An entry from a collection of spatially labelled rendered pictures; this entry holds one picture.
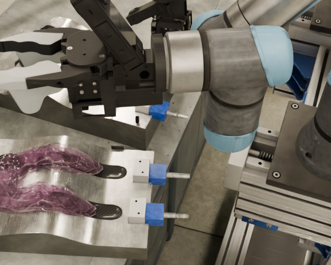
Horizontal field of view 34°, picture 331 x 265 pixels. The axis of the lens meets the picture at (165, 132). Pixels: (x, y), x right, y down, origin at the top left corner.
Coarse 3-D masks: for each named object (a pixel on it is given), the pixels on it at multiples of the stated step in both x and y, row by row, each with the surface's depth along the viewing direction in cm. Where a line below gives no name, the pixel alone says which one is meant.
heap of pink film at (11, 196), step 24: (48, 144) 123; (0, 168) 120; (24, 168) 121; (48, 168) 120; (72, 168) 121; (96, 168) 125; (0, 192) 117; (24, 192) 116; (48, 192) 114; (72, 192) 116
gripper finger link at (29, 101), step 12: (48, 60) 61; (0, 72) 60; (12, 72) 60; (24, 72) 60; (36, 72) 60; (48, 72) 60; (0, 84) 59; (12, 84) 59; (24, 84) 59; (12, 96) 61; (24, 96) 61; (36, 96) 62; (24, 108) 62; (36, 108) 63
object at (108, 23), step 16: (80, 0) 56; (96, 0) 57; (96, 16) 58; (112, 16) 59; (96, 32) 59; (112, 32) 59; (128, 32) 62; (112, 48) 61; (128, 48) 61; (128, 64) 62
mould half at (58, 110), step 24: (48, 24) 147; (72, 24) 147; (0, 96) 141; (48, 96) 134; (168, 96) 144; (48, 120) 142; (72, 120) 138; (96, 120) 134; (120, 120) 131; (144, 120) 131; (144, 144) 134
